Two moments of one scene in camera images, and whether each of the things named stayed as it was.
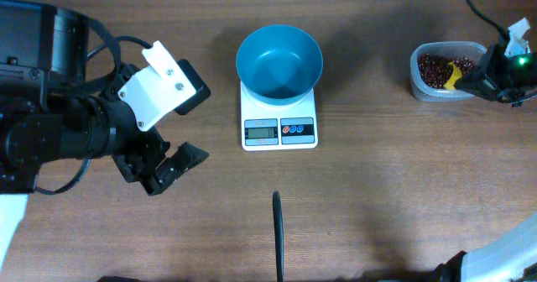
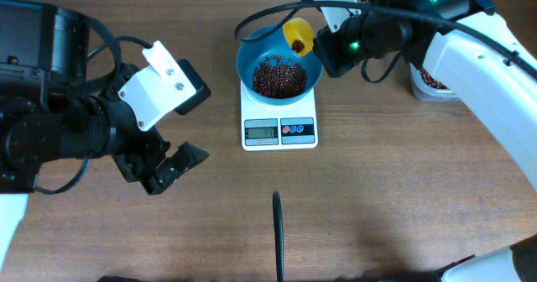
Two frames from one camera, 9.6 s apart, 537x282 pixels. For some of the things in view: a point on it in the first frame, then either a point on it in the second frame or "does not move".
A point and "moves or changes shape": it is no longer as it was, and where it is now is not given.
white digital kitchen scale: [268, 127] does not move
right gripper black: [493, 79] to [327, 51]
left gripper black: [140, 157] does not move
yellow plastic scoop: [456, 75] moves or changes shape
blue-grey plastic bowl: [278, 65] does not move
